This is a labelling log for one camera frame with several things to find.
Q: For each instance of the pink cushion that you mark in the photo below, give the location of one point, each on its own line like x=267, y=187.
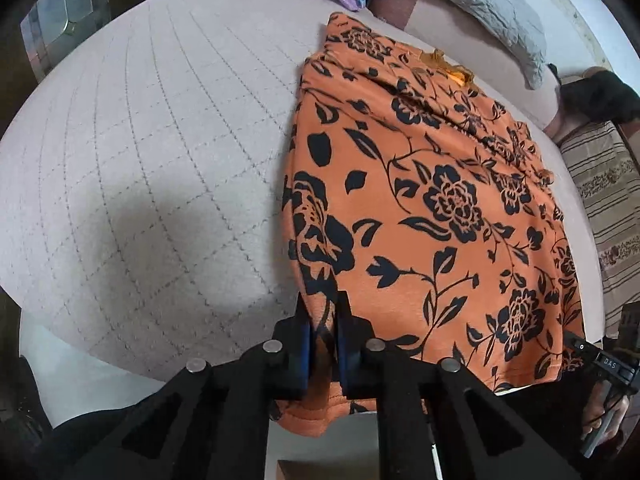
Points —
x=450, y=35

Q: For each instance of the grey quilted pillow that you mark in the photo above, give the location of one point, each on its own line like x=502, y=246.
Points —
x=480, y=15

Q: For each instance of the wooden door with glass panel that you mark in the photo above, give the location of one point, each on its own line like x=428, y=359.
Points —
x=65, y=15

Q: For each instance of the striped floral blanket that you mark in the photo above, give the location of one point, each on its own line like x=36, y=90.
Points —
x=607, y=195

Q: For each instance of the black cloth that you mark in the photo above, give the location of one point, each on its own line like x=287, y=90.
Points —
x=600, y=92

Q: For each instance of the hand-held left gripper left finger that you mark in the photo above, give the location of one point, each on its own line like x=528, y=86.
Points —
x=302, y=360

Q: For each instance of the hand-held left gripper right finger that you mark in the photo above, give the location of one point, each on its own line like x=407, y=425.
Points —
x=343, y=362

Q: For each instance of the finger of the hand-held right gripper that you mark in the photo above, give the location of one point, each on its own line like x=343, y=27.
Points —
x=582, y=346

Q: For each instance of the orange black floral garment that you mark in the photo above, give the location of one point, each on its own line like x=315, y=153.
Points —
x=425, y=210

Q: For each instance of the beige quilted mattress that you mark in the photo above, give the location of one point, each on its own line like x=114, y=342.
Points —
x=150, y=185

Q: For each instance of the person's right hand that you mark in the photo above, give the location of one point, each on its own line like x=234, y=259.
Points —
x=595, y=410

